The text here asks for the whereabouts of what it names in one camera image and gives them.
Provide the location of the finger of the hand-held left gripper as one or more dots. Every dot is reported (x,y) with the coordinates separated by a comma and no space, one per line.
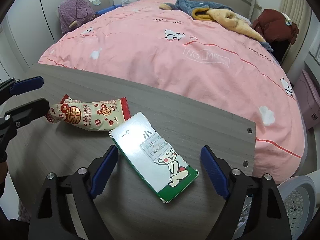
(27,85)
(27,111)

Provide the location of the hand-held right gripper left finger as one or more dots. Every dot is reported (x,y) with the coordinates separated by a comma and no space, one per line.
(103,174)

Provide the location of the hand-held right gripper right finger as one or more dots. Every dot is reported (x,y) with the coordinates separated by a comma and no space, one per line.
(215,173)

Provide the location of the white and green carton box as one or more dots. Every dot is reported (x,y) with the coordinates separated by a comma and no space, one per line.
(150,155)

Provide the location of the red and cream snack packet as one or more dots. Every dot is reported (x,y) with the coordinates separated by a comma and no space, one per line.
(87,115)

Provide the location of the grey perforated plastic basket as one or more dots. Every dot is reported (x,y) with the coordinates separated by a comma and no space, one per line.
(298,200)

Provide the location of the white wardrobe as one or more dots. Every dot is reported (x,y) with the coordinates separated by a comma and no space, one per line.
(25,17)

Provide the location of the purple fleece garment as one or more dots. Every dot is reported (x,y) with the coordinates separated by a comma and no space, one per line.
(73,12)

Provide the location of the mint green cloth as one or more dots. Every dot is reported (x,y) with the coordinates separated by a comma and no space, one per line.
(97,2)

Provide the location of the pink printed blanket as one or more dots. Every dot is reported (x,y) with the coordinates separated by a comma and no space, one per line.
(175,62)

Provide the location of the pink storage box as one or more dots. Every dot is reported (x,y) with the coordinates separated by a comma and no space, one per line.
(308,100)

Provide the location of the yellow fleece garment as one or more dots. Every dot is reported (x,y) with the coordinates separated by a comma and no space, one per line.
(232,21)

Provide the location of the maroon jacket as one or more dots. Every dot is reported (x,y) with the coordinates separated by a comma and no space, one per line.
(272,25)

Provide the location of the blue fleece pajama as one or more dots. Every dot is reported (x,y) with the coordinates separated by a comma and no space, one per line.
(197,5)

